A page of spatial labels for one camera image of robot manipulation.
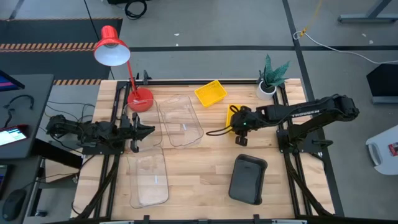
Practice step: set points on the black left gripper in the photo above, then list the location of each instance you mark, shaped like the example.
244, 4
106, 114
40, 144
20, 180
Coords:
135, 133

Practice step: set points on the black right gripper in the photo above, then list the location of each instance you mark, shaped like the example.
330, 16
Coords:
245, 119

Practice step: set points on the clear plastic bin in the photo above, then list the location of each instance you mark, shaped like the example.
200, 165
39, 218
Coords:
180, 118
149, 183
152, 115

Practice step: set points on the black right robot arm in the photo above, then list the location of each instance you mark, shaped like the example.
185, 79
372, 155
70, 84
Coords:
311, 109

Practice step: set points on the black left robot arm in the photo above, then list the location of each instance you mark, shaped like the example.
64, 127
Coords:
90, 132

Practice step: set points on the white plant pot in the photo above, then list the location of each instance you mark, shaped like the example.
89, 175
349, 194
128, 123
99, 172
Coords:
265, 92

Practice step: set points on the dark smoky plastic bin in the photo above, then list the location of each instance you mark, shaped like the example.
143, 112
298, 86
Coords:
247, 179

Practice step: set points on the green artificial plant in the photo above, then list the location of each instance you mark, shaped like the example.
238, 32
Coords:
273, 73

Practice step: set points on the red desk lamp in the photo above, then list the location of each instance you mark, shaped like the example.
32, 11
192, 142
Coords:
109, 40

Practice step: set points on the dark grey desk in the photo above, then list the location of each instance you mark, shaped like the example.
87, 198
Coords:
34, 102

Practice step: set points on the tablet with lit screen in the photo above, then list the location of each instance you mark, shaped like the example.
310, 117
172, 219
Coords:
12, 135

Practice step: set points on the black striped floor mat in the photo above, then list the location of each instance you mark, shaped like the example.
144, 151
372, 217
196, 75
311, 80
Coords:
46, 34

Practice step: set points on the computer monitor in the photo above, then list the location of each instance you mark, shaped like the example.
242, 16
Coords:
9, 83

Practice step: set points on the black computer mouse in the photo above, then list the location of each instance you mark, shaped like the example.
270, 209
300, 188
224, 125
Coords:
14, 205

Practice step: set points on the black floor box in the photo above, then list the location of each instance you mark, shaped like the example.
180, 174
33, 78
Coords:
384, 82

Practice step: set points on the grey metal table base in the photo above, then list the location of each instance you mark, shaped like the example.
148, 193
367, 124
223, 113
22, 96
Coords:
370, 17

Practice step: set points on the black aluminium table frame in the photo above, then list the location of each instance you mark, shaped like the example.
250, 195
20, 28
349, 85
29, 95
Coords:
217, 81

